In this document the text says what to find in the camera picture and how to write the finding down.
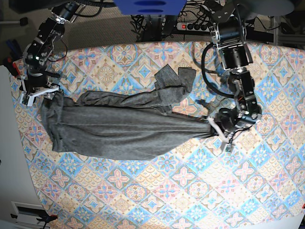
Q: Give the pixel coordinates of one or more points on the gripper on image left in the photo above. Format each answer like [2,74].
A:
[36,83]

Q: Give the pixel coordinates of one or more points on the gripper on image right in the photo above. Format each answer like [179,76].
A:
[227,124]

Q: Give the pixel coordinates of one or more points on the grey t-shirt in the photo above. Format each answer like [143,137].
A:
[125,127]

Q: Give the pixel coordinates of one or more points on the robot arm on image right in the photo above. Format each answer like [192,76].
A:
[228,34]

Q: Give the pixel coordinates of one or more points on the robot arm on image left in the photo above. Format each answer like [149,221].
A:
[36,56]

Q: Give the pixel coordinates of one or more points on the red black clamp left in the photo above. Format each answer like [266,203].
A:
[11,66]

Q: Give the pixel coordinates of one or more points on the patterned tablecloth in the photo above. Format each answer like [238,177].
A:
[196,185]

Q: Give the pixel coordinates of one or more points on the white power strip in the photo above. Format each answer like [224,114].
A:
[187,26]

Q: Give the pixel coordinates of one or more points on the white vent panel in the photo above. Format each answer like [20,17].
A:
[27,214]

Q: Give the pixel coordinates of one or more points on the black orange clamp bottom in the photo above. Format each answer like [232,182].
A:
[46,218]

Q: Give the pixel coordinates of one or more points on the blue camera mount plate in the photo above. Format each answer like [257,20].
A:
[150,7]

